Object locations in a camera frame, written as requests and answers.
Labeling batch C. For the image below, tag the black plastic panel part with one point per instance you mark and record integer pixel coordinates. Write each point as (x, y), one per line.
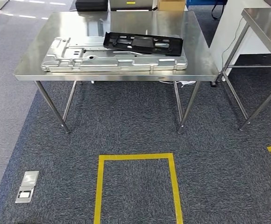
(142, 44)

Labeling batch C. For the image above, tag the stainless steel workbench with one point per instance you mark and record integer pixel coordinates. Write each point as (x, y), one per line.
(264, 24)
(79, 21)

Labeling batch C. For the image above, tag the white power strip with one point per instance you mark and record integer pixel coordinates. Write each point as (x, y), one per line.
(188, 83)

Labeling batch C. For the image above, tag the stamped metal plate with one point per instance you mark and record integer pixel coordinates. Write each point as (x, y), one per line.
(91, 60)

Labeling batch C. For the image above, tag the black power adapter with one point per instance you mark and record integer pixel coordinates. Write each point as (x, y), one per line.
(213, 83)

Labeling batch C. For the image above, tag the grey laptop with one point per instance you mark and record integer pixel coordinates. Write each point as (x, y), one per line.
(130, 3)

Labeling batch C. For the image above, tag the brown cardboard box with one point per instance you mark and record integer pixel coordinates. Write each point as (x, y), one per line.
(172, 4)

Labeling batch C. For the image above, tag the black zip case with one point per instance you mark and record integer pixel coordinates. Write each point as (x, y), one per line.
(91, 4)

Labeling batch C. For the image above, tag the blue storage rack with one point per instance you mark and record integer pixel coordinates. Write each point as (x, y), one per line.
(205, 2)

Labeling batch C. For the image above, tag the white cabinet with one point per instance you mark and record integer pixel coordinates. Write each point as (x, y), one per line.
(228, 34)

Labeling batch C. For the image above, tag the silver floor outlet box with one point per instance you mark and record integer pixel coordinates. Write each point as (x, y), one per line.
(27, 187)

